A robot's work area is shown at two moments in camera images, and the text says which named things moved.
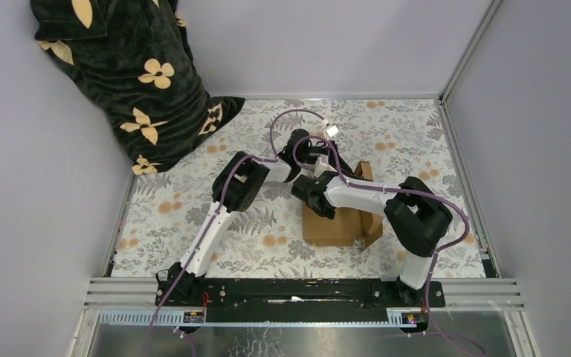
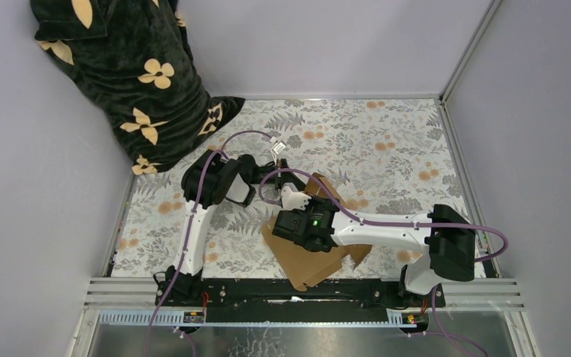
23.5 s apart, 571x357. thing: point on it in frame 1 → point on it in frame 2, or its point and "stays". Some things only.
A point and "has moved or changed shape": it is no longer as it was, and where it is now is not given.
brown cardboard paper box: [347, 227] has moved or changed shape
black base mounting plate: [305, 300] stays
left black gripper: [340, 161] → [281, 173]
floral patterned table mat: [169, 204] stays
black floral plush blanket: [133, 62] stays
